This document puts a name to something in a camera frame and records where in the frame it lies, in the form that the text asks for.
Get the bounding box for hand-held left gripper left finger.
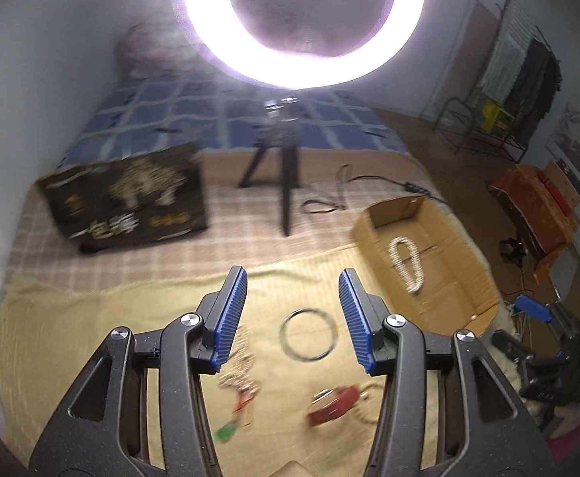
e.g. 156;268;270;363
29;266;248;477

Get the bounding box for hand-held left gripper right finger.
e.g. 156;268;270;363
337;268;554;477

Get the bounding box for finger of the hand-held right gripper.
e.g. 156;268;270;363
514;295;554;321
491;330;534;363

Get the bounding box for metal bangle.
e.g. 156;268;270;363
279;309;338;361

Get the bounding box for short pearl bracelet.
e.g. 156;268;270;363
218;325;261;393

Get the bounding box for long pearl necklace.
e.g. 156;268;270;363
388;237;426;295

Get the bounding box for red strap watch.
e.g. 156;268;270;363
305;384;363;427

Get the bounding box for cream bead bracelet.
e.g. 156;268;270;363
354;388;385;425

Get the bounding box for green pendant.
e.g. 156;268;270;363
214;390;256;444

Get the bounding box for cardboard box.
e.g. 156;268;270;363
352;195;502;336

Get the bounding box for small black device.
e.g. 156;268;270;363
499;238;527;264

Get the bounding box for beige plaid blanket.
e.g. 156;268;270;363
2;151;490;309

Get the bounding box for orange cloth cover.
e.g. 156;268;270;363
489;161;580;279

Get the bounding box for yellow striped blanket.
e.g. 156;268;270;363
0;246;514;477

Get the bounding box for black printed box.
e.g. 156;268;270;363
36;142;211;254

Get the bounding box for black tripod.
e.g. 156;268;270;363
237;97;303;237

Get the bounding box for black shoe rack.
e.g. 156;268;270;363
434;97;529;162

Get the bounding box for blue checked bed sheet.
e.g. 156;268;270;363
58;77;413;165

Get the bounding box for dark hanging clothes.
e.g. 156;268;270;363
509;37;564;120

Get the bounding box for striped hanging towel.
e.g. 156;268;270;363
484;35;522;97

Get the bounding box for folded floral quilts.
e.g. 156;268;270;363
116;22;201;80

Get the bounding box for black clothes rack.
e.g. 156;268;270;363
479;0;564;160

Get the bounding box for black cable with controller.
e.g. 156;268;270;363
302;164;450;214

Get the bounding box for ring light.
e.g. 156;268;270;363
171;0;425;90

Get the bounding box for board leaning on wall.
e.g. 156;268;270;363
449;0;500;105

